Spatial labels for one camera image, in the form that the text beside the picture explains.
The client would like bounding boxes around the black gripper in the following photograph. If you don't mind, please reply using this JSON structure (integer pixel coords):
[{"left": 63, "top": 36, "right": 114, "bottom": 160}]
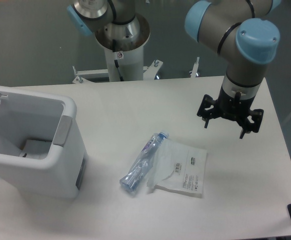
[{"left": 197, "top": 75, "right": 264, "bottom": 139}]

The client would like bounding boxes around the white plastic packaging bag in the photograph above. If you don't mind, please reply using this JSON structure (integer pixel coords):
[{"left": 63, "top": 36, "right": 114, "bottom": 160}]
[{"left": 146, "top": 139, "right": 207, "bottom": 198}]

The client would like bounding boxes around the crushed clear plastic bottle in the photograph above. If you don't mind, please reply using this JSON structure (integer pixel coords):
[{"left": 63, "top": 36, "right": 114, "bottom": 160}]
[{"left": 119, "top": 130, "right": 169, "bottom": 194}]

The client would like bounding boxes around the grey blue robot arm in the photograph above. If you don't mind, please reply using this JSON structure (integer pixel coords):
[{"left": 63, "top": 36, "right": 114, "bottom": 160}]
[{"left": 67, "top": 0, "right": 280, "bottom": 135}]

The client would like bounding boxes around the white open trash can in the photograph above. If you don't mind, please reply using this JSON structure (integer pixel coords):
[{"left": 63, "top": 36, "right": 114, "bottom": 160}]
[{"left": 0, "top": 86, "right": 88, "bottom": 199}]

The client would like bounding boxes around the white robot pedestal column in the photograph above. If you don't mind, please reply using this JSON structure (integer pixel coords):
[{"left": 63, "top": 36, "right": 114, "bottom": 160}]
[{"left": 94, "top": 13, "right": 151, "bottom": 82}]

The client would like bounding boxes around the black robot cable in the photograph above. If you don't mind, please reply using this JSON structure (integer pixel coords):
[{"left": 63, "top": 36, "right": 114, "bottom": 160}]
[{"left": 111, "top": 39, "right": 125, "bottom": 82}]

